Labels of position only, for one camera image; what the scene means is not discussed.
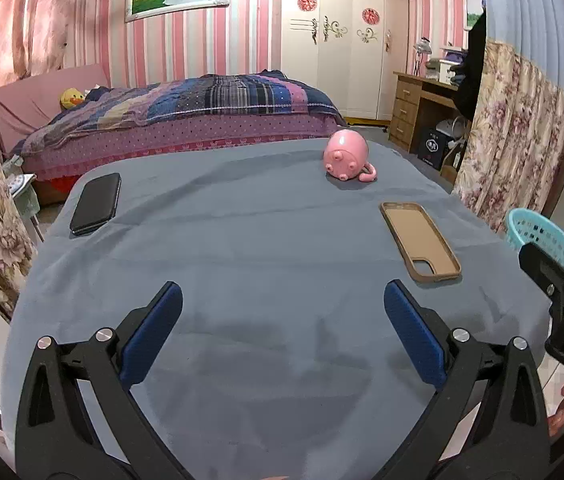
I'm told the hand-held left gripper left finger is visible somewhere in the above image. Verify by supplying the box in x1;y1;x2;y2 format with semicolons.
14;281;197;480

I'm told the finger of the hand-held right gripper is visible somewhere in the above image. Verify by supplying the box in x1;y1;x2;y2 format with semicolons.
518;241;564;327

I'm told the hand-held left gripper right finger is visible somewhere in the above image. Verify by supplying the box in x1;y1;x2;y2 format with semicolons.
377;279;550;480

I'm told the turquoise plastic basket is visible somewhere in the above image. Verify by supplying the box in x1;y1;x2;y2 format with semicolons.
504;208;564;283

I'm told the brown phone case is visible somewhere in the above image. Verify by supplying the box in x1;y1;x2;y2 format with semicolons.
379;201;463;285

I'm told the blue-grey tablecloth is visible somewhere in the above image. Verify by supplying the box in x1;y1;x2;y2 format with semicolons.
0;137;555;480

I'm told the black phone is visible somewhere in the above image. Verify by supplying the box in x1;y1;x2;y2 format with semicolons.
69;172;122;237

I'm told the dark paper bag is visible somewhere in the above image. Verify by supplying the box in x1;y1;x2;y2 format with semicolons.
417;127;450;167

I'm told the white bedside stand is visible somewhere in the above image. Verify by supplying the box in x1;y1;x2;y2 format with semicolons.
4;172;42;241

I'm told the pink pig mug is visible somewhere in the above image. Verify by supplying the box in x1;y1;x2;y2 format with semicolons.
323;129;379;184

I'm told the black hanging garment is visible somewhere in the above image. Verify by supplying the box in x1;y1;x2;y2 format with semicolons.
454;10;488;121

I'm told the wooden desk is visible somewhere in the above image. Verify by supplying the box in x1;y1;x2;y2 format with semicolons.
388;71;473;153

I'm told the white box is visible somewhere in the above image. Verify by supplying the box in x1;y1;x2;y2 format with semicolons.
437;57;463;83

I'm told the patchwork quilt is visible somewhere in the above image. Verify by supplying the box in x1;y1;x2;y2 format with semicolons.
12;72;347;156

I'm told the yellow duck plush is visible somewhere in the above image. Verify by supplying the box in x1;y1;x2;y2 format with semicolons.
59;87;86;111

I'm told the white wardrobe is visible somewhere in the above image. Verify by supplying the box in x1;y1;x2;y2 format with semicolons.
280;0;410;122

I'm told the desk lamp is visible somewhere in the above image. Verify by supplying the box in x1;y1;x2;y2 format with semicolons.
413;37;434;78

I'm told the pink bed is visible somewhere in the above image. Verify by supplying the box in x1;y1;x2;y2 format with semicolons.
0;64;347;196

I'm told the pink window curtain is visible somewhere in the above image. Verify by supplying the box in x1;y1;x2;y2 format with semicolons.
0;0;135;91

